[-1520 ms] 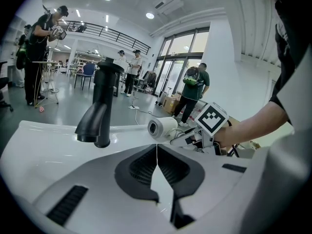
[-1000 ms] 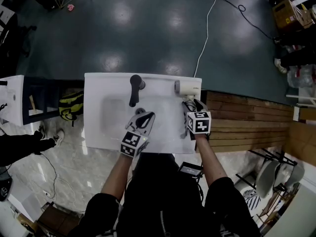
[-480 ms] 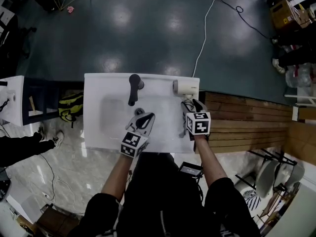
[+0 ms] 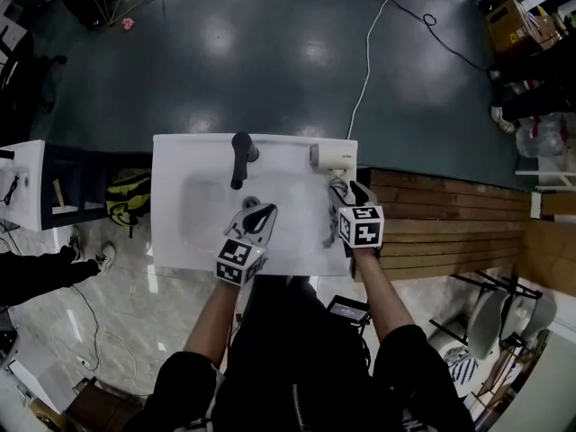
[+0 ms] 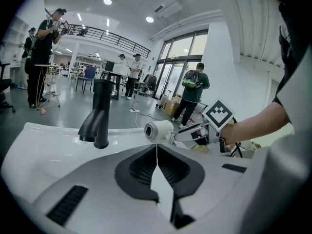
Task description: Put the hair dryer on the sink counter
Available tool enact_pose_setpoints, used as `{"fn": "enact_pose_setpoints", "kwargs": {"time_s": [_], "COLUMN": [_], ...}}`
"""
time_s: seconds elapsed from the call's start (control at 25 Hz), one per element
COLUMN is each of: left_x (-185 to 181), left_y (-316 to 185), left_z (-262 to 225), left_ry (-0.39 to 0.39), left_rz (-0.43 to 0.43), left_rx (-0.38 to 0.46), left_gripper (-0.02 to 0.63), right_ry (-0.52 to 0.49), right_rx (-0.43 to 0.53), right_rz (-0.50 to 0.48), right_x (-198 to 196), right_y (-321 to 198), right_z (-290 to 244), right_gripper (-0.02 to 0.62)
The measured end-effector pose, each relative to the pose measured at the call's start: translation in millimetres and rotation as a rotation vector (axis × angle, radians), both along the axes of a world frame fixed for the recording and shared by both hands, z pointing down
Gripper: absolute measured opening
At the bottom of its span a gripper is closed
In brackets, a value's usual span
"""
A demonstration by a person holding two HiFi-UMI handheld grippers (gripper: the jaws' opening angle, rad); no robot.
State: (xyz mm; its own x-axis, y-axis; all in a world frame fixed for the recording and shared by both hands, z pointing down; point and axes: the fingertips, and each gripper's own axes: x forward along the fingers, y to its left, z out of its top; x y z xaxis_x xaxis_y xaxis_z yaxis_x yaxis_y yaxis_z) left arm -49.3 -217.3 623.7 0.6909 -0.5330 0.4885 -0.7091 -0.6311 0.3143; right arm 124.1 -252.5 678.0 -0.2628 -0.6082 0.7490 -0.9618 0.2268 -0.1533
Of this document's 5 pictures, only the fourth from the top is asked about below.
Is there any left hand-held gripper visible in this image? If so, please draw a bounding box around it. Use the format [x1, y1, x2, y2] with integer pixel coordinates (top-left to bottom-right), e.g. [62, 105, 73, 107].
[214, 202, 280, 288]

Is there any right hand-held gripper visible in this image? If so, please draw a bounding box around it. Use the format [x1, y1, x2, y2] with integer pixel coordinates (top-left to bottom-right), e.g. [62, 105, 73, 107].
[327, 179, 385, 258]

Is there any white hair dryer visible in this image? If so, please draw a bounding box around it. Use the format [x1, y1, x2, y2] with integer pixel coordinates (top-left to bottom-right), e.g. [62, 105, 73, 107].
[309, 142, 357, 184]

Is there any person's left forearm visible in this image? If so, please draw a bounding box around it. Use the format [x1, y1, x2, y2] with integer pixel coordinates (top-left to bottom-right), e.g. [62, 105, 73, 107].
[183, 280, 240, 369]

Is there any person's right forearm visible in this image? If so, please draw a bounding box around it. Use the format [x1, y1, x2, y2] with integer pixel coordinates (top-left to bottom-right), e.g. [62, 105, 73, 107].
[350, 247, 416, 344]

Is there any white sink counter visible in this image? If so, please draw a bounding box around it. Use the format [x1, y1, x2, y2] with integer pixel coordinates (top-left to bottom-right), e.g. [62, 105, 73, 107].
[150, 132, 360, 278]

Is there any black faucet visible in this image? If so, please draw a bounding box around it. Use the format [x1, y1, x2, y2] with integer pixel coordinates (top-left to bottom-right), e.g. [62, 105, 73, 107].
[229, 130, 261, 192]

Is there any wooden slat platform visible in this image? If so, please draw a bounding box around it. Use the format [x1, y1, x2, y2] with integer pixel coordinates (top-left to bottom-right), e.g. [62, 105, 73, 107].
[357, 166, 533, 284]

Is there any black screen device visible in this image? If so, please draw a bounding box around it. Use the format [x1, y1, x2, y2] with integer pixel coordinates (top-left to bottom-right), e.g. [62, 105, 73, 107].
[325, 294, 372, 324]

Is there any yellow black backpack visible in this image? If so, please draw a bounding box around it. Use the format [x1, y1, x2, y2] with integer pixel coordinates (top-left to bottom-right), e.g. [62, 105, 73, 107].
[104, 171, 153, 239]

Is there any person's black jacket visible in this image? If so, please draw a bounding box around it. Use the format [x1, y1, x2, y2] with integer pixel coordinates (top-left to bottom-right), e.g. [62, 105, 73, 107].
[120, 275, 478, 432]

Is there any dark blue shelf unit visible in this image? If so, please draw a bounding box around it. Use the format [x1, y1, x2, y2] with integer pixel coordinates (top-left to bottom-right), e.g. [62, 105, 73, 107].
[41, 140, 154, 231]

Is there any grey shell chair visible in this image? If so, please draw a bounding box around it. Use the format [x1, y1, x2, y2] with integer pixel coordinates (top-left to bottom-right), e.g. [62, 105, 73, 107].
[428, 269, 514, 362]
[499, 273, 560, 353]

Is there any clear plastic bag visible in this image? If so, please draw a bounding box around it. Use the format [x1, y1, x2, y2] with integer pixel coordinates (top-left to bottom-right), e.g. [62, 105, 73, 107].
[514, 112, 576, 159]

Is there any striped cloth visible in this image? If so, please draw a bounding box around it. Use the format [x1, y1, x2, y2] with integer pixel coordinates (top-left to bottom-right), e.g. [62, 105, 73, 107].
[442, 346, 480, 383]

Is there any brown cardboard box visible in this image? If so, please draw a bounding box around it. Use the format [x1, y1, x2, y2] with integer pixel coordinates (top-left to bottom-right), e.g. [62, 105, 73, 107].
[484, 0, 564, 57]

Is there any white side cabinet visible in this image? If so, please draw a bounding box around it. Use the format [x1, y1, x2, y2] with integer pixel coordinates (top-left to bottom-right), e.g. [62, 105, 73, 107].
[0, 139, 47, 233]

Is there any dark brown box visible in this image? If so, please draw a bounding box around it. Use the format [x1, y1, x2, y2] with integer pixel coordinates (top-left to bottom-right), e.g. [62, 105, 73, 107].
[64, 377, 146, 432]

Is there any grey hair dryer cable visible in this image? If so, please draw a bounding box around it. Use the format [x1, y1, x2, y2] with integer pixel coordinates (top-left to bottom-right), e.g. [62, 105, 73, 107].
[321, 176, 353, 249]

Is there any white power cable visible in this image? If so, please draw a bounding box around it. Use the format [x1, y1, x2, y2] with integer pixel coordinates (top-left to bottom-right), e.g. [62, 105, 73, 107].
[346, 0, 391, 141]

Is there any black floor cable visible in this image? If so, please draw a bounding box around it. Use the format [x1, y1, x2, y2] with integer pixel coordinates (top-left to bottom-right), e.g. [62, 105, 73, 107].
[385, 0, 492, 73]

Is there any thin white floor cable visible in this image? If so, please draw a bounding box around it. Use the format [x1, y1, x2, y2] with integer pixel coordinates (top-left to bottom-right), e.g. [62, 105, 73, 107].
[70, 283, 138, 396]

